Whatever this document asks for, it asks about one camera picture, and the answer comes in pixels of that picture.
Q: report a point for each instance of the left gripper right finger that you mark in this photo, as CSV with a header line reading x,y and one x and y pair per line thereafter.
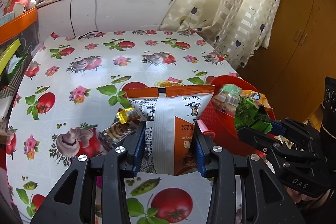
x,y
264,199

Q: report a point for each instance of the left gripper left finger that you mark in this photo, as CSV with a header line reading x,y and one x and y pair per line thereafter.
x,y
72,199

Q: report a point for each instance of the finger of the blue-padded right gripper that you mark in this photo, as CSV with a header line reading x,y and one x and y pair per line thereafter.
x,y
294,131
262,139

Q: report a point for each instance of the green snack bag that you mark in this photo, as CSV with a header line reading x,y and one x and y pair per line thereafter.
x,y
249,115

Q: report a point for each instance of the white orange snack bag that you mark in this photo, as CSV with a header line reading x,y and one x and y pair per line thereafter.
x,y
170,114

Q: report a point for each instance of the person's right hand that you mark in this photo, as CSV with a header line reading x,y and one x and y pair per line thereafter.
x,y
312,202

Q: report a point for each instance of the red plastic basket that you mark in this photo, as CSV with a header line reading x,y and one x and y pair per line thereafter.
x,y
223,125

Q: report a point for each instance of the yellow orange snack bag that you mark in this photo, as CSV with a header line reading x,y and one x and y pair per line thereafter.
x,y
259,98

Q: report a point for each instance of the clear green-label cookie pack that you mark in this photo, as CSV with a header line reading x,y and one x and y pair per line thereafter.
x,y
227,99

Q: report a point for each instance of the wooden wardrobe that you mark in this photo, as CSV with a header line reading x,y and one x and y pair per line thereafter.
x,y
291,72

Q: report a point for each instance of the dark cookie packet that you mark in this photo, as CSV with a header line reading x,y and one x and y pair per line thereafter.
x,y
115,135

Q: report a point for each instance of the yellow foil snack bar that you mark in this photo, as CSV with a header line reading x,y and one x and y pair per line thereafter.
x,y
127,115

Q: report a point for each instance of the floral fruit print tablecloth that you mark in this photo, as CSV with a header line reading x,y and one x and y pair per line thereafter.
x,y
74,87

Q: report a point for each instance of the cream heart print curtain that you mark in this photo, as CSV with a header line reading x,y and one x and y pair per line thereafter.
x,y
235,28

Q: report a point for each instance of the yellow-green flat box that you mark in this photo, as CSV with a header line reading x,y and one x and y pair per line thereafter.
x,y
8,53

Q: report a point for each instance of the orange storage box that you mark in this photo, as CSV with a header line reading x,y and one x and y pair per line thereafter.
x,y
18,25

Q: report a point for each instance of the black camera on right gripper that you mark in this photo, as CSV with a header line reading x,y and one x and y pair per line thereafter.
x,y
327,131

